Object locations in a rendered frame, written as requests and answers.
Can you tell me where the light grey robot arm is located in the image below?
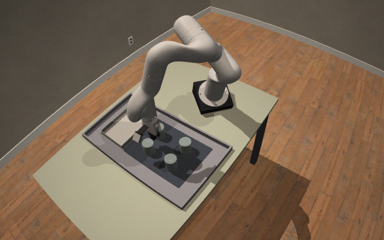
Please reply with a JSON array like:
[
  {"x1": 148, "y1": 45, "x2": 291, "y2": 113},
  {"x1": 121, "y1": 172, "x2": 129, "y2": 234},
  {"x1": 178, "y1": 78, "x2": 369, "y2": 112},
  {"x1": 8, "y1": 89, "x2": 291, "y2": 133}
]
[{"x1": 127, "y1": 15, "x2": 241, "y2": 123}]

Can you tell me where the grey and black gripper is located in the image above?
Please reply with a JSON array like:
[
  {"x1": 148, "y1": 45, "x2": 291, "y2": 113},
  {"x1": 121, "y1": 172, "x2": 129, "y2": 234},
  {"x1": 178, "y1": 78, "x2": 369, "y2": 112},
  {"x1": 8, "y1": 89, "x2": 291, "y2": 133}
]
[{"x1": 142, "y1": 119, "x2": 161, "y2": 141}]

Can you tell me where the clear glass jar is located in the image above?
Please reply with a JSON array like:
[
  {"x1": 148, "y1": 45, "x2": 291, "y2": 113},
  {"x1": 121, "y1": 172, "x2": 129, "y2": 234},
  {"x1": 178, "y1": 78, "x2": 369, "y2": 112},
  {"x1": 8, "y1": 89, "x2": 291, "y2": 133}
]
[
  {"x1": 156, "y1": 123, "x2": 166, "y2": 140},
  {"x1": 164, "y1": 154, "x2": 178, "y2": 171},
  {"x1": 142, "y1": 138, "x2": 155, "y2": 155},
  {"x1": 179, "y1": 137, "x2": 192, "y2": 155}
]

